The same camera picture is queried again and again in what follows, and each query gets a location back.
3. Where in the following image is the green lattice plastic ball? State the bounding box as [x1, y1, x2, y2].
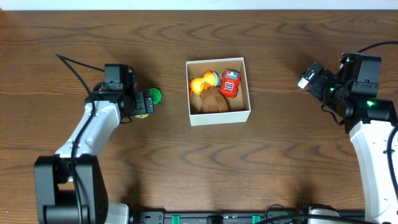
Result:
[149, 88, 162, 105]

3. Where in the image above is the yellow ball with blue letters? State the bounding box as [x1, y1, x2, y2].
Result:
[134, 114, 149, 119]

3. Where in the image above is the orange rubber duck toy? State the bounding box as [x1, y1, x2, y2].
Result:
[188, 70, 221, 95]

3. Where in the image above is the brown plush toy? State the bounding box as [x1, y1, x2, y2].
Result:
[200, 87, 229, 114]

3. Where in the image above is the red toy car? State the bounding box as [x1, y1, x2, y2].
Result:
[220, 70, 241, 98]

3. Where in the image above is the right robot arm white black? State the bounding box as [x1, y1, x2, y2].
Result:
[298, 52, 397, 223]

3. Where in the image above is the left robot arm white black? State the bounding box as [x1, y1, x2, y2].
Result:
[34, 64, 154, 223]

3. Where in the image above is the white cardboard box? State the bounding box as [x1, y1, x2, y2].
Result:
[185, 57, 251, 126]

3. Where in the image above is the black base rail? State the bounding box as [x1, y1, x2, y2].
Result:
[128, 203, 365, 224]

